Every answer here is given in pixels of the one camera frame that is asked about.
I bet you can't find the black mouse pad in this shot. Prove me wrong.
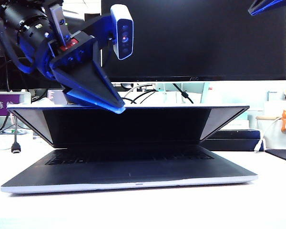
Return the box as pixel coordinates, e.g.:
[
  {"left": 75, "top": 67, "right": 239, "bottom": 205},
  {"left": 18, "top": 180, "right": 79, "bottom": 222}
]
[{"left": 264, "top": 149, "right": 286, "bottom": 166}]

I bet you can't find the white monitor cable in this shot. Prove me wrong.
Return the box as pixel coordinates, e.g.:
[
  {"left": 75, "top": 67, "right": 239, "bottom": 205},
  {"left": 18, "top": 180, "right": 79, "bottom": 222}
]
[{"left": 122, "top": 83, "right": 156, "bottom": 99}]

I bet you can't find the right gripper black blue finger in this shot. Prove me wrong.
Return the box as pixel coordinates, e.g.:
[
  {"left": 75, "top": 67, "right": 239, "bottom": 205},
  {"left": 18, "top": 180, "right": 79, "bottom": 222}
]
[{"left": 247, "top": 0, "right": 286, "bottom": 17}]

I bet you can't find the white book with printed spine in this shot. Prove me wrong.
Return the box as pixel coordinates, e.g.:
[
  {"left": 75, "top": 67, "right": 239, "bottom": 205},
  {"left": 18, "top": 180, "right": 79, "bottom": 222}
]
[{"left": 223, "top": 120, "right": 250, "bottom": 131}]

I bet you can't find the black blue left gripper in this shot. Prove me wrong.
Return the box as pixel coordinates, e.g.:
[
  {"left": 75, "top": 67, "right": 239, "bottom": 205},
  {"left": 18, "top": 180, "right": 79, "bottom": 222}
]
[{"left": 47, "top": 3, "right": 127, "bottom": 115}]

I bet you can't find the black HDMI cable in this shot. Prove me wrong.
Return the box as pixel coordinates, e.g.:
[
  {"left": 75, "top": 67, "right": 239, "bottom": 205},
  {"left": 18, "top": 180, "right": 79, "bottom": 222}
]
[{"left": 0, "top": 114, "right": 22, "bottom": 155}]

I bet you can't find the thick black power cable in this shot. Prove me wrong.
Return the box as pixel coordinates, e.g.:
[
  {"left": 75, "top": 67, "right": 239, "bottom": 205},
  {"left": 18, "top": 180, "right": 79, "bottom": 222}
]
[{"left": 172, "top": 83, "right": 195, "bottom": 104}]

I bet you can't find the dark blue flat box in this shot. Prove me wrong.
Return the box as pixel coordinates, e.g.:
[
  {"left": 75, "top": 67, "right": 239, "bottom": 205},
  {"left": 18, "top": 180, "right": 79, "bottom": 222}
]
[{"left": 201, "top": 128, "right": 262, "bottom": 152}]

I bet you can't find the large black computer monitor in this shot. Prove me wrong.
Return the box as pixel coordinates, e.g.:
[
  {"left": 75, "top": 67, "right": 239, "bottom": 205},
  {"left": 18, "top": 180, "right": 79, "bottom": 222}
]
[{"left": 101, "top": 0, "right": 286, "bottom": 82}]

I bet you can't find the gray Dell laptop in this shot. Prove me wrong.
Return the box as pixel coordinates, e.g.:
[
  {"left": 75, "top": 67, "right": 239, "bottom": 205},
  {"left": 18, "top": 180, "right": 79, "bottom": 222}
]
[{"left": 0, "top": 104, "right": 258, "bottom": 194}]

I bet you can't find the white storage box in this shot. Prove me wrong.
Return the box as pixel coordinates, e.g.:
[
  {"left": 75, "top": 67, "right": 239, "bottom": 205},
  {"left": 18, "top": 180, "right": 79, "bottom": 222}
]
[{"left": 263, "top": 100, "right": 286, "bottom": 118}]

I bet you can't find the white bin with brown rim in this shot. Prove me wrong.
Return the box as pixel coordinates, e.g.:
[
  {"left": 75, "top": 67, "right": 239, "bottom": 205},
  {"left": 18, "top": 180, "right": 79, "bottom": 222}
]
[{"left": 255, "top": 115, "right": 286, "bottom": 151}]

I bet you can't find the blue camera mount bracket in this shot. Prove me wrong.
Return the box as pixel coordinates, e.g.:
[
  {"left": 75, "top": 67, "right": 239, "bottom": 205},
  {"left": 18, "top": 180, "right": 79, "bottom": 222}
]
[{"left": 81, "top": 12, "right": 118, "bottom": 50}]

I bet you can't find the white USB charging cable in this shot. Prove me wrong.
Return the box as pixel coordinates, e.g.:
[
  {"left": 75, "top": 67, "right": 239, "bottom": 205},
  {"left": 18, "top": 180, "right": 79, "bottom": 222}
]
[{"left": 253, "top": 116, "right": 283, "bottom": 154}]

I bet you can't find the light blue chair back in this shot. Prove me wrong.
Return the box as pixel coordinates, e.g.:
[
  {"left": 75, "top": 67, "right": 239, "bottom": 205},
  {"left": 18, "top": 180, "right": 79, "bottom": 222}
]
[{"left": 199, "top": 82, "right": 212, "bottom": 107}]

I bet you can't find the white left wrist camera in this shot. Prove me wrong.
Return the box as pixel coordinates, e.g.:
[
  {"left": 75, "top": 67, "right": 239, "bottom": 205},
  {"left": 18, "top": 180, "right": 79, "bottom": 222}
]
[{"left": 110, "top": 4, "right": 135, "bottom": 61}]

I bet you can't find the purple name sign holder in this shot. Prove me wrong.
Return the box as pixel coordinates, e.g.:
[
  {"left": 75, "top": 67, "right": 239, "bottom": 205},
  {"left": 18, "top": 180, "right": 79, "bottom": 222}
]
[{"left": 0, "top": 92, "right": 32, "bottom": 131}]

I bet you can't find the black monitor cable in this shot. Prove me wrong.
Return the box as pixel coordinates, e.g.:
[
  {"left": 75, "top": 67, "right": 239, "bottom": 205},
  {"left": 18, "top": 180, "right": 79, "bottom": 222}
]
[{"left": 121, "top": 89, "right": 158, "bottom": 105}]

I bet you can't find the white box with purple stripes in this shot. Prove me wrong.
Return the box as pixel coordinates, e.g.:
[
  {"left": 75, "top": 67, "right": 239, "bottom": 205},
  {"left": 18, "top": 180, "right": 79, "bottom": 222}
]
[{"left": 47, "top": 89, "right": 68, "bottom": 106}]

